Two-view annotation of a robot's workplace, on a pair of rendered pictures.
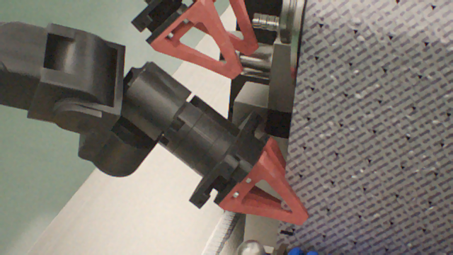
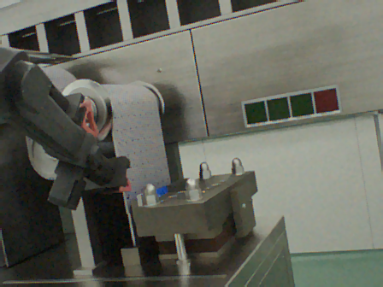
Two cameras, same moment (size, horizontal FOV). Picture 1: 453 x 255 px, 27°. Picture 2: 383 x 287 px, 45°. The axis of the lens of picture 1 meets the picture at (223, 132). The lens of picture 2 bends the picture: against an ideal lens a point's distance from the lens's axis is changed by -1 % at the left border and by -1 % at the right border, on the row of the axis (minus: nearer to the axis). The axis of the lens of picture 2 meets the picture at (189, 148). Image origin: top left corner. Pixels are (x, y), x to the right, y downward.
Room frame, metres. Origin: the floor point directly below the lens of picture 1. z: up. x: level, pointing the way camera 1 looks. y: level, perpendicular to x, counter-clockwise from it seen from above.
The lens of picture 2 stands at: (0.42, 0.92, 1.19)
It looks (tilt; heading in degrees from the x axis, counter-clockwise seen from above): 3 degrees down; 280
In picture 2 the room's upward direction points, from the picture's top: 10 degrees counter-clockwise
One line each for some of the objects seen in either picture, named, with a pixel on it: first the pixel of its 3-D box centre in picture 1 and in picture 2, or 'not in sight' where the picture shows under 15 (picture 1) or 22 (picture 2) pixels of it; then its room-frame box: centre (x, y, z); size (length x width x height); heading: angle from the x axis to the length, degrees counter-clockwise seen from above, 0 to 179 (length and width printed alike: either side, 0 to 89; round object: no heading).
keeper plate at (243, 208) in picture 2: not in sight; (244, 208); (0.50, -0.18, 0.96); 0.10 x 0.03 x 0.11; 77
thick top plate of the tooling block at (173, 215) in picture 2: not in sight; (203, 199); (0.60, -0.19, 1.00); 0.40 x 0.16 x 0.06; 77
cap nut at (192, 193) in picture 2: not in sight; (192, 189); (0.59, -0.02, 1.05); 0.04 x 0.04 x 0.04
